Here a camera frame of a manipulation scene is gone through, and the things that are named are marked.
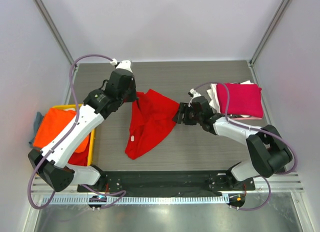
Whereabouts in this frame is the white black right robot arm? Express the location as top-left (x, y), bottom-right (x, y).
top-left (172, 96), bottom-right (293, 190)

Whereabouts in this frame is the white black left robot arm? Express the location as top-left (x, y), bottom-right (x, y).
top-left (28, 60), bottom-right (137, 192)

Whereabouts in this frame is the folded black patterned t-shirt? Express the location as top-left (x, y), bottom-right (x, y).
top-left (228, 114), bottom-right (243, 119)

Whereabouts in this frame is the folded magenta t-shirt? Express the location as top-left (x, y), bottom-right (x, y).
top-left (225, 83), bottom-right (264, 118)

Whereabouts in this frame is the folded pink t-shirt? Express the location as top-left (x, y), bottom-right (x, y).
top-left (233, 115), bottom-right (262, 120)

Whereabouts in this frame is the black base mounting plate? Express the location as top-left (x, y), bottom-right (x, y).
top-left (76, 169), bottom-right (256, 198)

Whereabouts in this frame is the yellow plastic bin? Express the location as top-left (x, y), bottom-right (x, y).
top-left (32, 104), bottom-right (96, 166)

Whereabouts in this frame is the orange t-shirt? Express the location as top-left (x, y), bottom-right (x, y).
top-left (33, 105), bottom-right (76, 149)

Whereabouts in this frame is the dark red t-shirt in bin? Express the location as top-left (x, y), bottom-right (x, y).
top-left (68, 150), bottom-right (89, 167)

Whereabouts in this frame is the grey t-shirt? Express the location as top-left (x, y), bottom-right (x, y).
top-left (28, 111), bottom-right (44, 148)

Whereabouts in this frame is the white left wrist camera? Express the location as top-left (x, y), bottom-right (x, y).
top-left (110, 58), bottom-right (133, 73)

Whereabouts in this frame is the white slotted cable duct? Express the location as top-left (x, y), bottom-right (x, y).
top-left (49, 194), bottom-right (229, 205)

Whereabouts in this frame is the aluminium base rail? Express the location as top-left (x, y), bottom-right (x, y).
top-left (31, 172), bottom-right (305, 195)

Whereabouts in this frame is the left aluminium frame post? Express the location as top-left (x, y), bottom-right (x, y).
top-left (33, 0), bottom-right (74, 65)

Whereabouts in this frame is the aluminium frame post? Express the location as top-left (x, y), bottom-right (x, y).
top-left (248, 0), bottom-right (297, 67)
top-left (33, 0), bottom-right (74, 65)

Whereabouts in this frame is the right aluminium frame post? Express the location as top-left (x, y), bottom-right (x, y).
top-left (248, 0), bottom-right (297, 67)

